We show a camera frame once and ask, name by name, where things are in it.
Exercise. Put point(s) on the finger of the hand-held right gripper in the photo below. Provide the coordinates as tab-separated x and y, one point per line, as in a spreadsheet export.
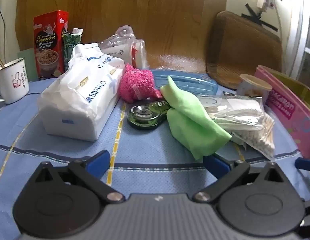
304	164

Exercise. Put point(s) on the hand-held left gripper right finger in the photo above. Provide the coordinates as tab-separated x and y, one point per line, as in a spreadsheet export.
216	166

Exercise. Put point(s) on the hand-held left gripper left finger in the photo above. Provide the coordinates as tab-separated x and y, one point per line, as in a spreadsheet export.
98	162

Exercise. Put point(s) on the green cloth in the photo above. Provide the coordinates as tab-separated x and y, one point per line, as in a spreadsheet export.
192	122

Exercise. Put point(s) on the bag of wooden cotton swabs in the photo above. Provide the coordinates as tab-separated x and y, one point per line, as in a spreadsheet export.
259	137

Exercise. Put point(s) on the pink cardboard box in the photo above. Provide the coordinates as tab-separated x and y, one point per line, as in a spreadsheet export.
287	112

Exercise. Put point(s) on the clear pack of cotton swabs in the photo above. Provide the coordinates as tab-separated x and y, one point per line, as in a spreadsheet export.
235	110

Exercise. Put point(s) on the green tape dispenser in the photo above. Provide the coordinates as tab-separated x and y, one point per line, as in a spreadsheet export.
142	115

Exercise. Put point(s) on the blue plastic tray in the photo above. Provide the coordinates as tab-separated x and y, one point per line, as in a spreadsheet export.
192	82

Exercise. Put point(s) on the pink fuzzy sock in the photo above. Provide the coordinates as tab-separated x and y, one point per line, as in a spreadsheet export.
137	82

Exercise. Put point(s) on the blue checked tablecloth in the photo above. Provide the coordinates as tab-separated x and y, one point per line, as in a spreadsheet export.
150	155

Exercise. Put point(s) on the white tissue pack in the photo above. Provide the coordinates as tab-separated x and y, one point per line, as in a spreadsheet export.
77	92

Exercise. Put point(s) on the round container with beige lid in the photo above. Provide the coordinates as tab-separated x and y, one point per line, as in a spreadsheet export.
254	85

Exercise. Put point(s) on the brown woven seat mat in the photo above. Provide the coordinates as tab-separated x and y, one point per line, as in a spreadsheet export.
242	52

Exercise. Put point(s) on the white enamel mug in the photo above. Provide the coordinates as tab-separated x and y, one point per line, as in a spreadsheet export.
12	82

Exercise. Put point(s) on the plastic-wrapped white cup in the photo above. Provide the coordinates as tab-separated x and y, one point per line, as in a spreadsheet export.
127	47

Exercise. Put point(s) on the green carton with white cap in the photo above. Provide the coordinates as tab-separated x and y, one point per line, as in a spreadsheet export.
71	45

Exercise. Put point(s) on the red cereal box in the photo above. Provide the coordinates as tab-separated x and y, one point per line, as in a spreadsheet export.
49	37

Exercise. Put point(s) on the black tape cross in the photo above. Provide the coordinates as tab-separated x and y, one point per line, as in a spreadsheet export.
257	20

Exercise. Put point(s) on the white window frame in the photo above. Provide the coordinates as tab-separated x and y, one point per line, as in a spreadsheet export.
298	30

